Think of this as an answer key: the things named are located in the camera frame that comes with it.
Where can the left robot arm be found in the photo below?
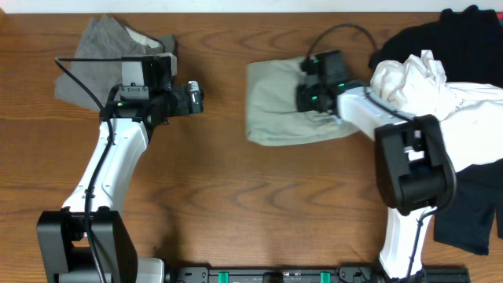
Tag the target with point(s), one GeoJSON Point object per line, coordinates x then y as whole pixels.
{"type": "Point", "coordinates": [86, 240]}

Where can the white t-shirt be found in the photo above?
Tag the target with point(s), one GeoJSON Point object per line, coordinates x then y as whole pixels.
{"type": "Point", "coordinates": [470, 114]}

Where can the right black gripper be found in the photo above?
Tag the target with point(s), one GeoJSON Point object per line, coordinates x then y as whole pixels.
{"type": "Point", "coordinates": [300, 104]}

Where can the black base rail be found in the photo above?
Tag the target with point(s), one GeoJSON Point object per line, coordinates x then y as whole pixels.
{"type": "Point", "coordinates": [352, 273]}

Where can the black garment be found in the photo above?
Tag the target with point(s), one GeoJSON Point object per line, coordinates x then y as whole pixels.
{"type": "Point", "coordinates": [469, 46]}

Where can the khaki green shorts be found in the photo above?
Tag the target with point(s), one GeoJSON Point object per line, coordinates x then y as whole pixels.
{"type": "Point", "coordinates": [271, 114]}

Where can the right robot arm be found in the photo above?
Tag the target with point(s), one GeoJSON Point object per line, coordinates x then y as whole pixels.
{"type": "Point", "coordinates": [414, 175]}

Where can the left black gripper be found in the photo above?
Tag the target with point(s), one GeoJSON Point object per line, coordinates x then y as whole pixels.
{"type": "Point", "coordinates": [183, 108]}

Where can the folded dark grey shorts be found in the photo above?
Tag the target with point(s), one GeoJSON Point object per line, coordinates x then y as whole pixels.
{"type": "Point", "coordinates": [107, 38]}

